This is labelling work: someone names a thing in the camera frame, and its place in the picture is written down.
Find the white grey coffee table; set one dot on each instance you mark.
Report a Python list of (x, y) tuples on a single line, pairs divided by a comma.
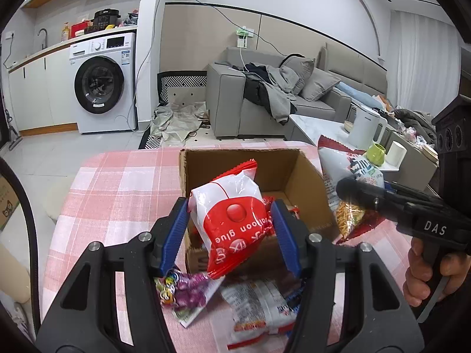
[(316, 128)]

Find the purple cartoon snack packet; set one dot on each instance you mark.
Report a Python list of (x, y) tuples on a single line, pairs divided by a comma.
[(191, 294)]

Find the white kitchen counter cabinet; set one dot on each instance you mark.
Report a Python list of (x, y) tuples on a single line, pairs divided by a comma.
[(36, 88)]

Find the white red noodle snack packet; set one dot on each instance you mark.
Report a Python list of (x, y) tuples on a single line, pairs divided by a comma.
[(254, 309)]

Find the dark grey pillow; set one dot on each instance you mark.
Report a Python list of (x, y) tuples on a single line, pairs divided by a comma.
[(298, 73)]

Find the grey plastic bag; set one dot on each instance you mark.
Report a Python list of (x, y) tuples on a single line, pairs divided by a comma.
[(130, 18)]

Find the dark clothes pile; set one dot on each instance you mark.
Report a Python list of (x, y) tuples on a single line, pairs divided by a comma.
[(276, 99)]

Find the green cup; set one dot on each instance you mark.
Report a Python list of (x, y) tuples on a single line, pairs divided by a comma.
[(375, 154)]

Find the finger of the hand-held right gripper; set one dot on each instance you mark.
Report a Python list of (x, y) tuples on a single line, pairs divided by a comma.
[(357, 193), (408, 191)]

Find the metal faucet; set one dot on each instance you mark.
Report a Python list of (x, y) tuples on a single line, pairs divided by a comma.
[(45, 38)]

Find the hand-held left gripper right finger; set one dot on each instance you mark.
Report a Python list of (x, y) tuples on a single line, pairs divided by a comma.
[(285, 235)]

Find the light grey pillow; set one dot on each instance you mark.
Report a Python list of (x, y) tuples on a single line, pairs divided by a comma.
[(320, 86)]

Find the grey sofa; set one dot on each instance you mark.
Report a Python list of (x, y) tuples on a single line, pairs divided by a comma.
[(224, 99)]

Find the white shoes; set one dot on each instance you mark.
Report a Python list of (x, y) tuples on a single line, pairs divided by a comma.
[(20, 318)]

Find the person's right hand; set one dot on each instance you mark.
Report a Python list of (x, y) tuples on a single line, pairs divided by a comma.
[(417, 272)]

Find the white green noodle snack packet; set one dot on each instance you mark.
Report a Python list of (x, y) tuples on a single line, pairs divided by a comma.
[(346, 161)]

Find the black pressure cooker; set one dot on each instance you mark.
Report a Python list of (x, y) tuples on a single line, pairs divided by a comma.
[(105, 20)]

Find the white washing machine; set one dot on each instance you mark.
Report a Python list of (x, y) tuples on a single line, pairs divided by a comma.
[(99, 84)]

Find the grey crumpled sheet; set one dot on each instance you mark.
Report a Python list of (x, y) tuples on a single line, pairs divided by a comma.
[(176, 121)]

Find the stick vacuum cleaner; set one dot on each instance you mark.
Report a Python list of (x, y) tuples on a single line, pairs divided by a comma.
[(13, 132)]

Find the green white wall socket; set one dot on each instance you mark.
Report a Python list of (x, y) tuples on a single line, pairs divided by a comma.
[(243, 36)]

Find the pink checked tablecloth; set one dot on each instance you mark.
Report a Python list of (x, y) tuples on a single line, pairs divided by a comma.
[(121, 191)]

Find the brown cardboard box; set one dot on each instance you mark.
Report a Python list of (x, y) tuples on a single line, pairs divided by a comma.
[(287, 169)]

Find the red white small packet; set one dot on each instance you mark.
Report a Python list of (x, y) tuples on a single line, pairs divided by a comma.
[(228, 220)]

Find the printed cardboard floor box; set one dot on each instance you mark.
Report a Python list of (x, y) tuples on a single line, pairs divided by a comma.
[(7, 202)]

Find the red box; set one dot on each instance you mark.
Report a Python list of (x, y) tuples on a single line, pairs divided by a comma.
[(81, 29)]

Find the grey clothes heap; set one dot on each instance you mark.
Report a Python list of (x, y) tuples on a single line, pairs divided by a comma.
[(415, 125)]

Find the yellow bottle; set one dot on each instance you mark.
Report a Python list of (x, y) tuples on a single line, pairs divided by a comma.
[(65, 33)]

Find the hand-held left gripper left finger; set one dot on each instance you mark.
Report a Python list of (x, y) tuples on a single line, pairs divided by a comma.
[(176, 231)]

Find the white dotted floor rug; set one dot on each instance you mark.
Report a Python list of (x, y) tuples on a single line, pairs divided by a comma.
[(220, 143)]

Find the white electric kettle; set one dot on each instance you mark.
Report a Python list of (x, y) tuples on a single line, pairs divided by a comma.
[(362, 128)]

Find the white cup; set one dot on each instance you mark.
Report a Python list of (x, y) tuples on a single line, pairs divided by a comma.
[(396, 154)]

